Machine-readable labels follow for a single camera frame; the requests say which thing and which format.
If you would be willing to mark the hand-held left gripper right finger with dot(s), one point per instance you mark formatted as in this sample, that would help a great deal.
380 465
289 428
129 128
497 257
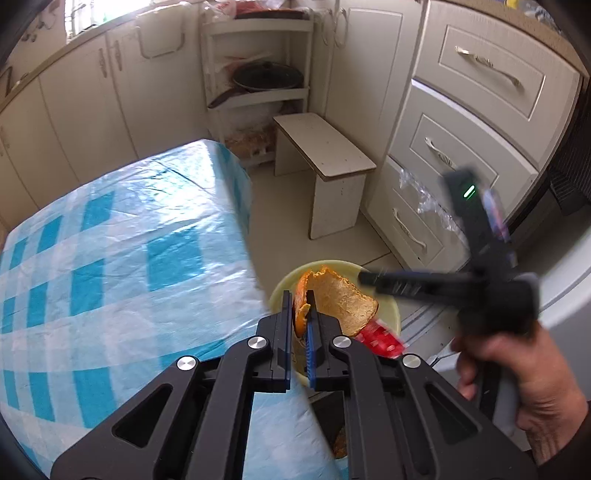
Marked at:
312 350

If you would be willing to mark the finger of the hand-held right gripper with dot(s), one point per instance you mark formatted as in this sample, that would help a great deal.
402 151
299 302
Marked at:
415 282

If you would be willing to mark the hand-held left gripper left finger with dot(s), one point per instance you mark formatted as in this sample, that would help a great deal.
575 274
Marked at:
285 323

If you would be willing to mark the yellow plastic basin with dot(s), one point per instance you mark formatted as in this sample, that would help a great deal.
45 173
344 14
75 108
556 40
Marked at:
281 295

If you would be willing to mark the orange peel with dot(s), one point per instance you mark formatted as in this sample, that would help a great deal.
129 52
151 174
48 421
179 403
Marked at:
341 300

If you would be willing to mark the red snack wrapper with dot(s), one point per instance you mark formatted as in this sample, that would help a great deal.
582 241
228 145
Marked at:
381 337

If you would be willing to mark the person's right forearm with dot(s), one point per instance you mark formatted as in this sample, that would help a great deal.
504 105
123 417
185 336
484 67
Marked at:
561 450

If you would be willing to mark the person's right hand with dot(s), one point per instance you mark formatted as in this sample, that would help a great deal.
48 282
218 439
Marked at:
540 378

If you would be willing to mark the cream cabinet drawer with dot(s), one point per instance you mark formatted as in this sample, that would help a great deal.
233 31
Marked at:
471 157
480 83
383 203

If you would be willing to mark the black textured appliance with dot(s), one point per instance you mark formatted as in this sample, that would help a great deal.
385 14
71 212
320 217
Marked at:
570 180

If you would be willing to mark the white wooden stool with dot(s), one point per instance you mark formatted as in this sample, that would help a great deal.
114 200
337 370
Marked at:
323 147

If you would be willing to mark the blue checked tablecloth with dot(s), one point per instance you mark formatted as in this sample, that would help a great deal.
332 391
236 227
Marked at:
115 277

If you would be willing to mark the bag of brown produce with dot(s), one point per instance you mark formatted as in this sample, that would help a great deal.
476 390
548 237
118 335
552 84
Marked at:
249 145

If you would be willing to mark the cream cabinet door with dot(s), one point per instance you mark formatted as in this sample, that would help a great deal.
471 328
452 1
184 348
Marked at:
369 69

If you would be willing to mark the black wok with glass lid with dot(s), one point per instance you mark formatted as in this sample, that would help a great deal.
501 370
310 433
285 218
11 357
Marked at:
268 76

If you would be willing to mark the white storage rack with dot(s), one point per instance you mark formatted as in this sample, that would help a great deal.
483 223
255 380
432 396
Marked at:
210 69

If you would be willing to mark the cream base cabinet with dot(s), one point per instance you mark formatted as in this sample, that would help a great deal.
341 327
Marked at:
69 115

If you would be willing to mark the dark red tray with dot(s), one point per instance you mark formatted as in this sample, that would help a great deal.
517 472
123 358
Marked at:
270 14

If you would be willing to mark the white hanging bin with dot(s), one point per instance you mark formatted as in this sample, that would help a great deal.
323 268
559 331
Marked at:
159 39

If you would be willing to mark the white plastic bag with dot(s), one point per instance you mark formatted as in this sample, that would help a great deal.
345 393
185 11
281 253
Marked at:
221 8

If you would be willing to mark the kitchen window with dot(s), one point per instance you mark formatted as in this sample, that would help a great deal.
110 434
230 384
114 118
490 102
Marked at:
87 18

